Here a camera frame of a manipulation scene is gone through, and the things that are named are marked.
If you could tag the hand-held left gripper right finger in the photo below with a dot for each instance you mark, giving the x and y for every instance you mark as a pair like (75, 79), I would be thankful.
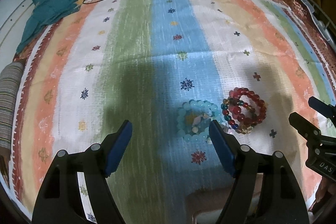
(220, 145)

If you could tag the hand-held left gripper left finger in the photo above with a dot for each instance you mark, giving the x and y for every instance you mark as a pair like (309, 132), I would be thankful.
(121, 142)

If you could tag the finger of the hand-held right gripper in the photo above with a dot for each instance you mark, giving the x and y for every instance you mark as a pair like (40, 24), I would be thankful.
(304, 127)
(321, 106)

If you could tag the grey plastic rack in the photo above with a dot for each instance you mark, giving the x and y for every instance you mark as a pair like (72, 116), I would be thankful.
(319, 22)

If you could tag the striped floral-border blanket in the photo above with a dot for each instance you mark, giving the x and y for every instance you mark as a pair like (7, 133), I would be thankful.
(131, 56)

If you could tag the striped grey pillow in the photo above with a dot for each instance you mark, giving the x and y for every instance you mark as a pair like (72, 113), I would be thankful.
(8, 106)

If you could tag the teal cloth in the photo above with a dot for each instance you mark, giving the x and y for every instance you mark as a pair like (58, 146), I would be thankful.
(52, 1)

